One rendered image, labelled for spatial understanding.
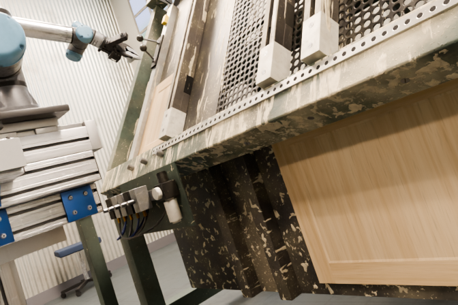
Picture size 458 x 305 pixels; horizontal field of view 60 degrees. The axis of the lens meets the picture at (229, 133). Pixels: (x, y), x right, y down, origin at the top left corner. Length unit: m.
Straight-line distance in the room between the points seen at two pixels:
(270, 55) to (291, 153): 0.38
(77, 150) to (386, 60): 0.84
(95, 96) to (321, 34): 4.70
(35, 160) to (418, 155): 1.00
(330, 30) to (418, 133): 0.35
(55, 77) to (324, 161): 4.49
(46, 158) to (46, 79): 4.22
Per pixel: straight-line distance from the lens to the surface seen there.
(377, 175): 1.20
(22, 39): 1.11
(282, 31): 1.22
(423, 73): 0.88
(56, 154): 1.18
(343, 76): 0.92
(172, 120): 1.58
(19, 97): 1.20
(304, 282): 1.56
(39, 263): 4.84
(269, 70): 1.11
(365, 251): 1.32
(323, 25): 1.05
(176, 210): 1.44
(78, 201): 1.22
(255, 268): 1.72
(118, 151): 2.13
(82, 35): 1.90
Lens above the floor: 0.73
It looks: 4 degrees up
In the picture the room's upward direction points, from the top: 19 degrees counter-clockwise
